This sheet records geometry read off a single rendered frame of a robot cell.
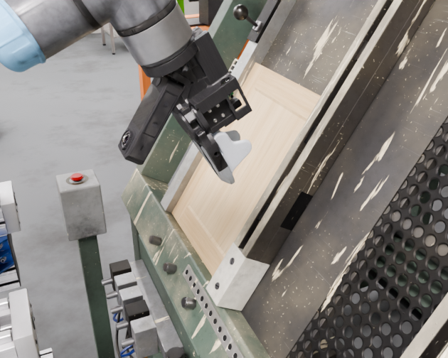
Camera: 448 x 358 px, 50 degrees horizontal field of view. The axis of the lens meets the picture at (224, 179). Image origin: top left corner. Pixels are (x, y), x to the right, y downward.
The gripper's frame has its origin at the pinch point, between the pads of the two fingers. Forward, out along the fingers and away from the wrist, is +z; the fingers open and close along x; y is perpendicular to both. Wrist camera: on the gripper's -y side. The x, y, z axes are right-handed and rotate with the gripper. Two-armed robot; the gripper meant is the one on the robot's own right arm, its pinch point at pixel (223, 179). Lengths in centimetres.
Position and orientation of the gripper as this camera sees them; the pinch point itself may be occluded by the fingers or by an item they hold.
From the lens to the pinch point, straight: 67.6
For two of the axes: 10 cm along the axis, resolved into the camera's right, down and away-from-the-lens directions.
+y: 8.1, -5.8, 1.0
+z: 4.2, 6.9, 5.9
